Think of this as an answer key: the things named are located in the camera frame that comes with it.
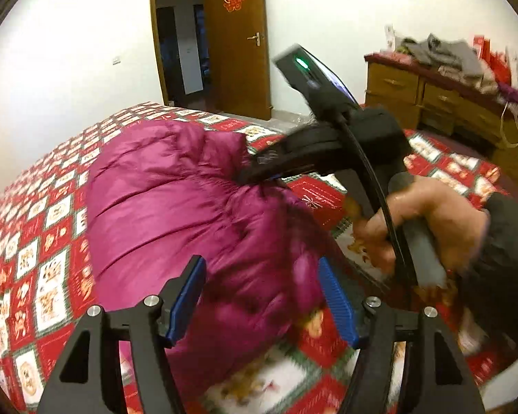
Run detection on brown wooden dresser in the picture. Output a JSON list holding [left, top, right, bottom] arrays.
[[365, 53, 518, 188]]

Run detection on magenta down jacket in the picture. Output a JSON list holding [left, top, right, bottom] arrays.
[[86, 120, 344, 400]]

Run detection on black cable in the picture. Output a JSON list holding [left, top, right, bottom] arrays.
[[336, 113, 420, 288]]

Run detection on person right hand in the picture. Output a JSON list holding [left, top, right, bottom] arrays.
[[354, 177, 490, 286]]

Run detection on grey clothes on dresser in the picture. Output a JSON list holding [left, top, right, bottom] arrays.
[[400, 34, 484, 78]]

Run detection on red checkered teddy bedspread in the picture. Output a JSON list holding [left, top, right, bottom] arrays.
[[0, 102, 518, 413]]

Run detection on red items on dresser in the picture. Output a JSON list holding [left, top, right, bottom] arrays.
[[472, 36, 518, 88]]

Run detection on brown wooden door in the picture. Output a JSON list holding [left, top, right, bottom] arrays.
[[204, 0, 272, 121]]

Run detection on black sleeve forearm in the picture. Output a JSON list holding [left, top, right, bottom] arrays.
[[459, 193, 518, 348]]

